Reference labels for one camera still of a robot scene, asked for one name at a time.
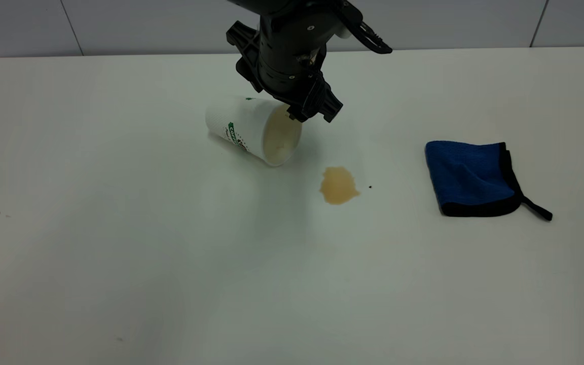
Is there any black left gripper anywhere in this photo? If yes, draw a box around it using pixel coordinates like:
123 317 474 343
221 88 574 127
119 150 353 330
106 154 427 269
226 4 347 124

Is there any white paper coffee cup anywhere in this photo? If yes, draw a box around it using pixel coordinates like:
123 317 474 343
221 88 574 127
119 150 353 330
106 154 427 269
205 97 303 167

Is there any blue cloth with black trim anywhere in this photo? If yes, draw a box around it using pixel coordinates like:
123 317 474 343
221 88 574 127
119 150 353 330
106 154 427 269
425 141 553 222

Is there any brown coffee spill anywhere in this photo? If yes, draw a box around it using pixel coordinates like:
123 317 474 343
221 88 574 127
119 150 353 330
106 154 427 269
319 166 361 206

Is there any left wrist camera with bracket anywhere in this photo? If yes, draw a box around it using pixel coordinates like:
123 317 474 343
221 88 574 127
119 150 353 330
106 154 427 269
334 3 393 54

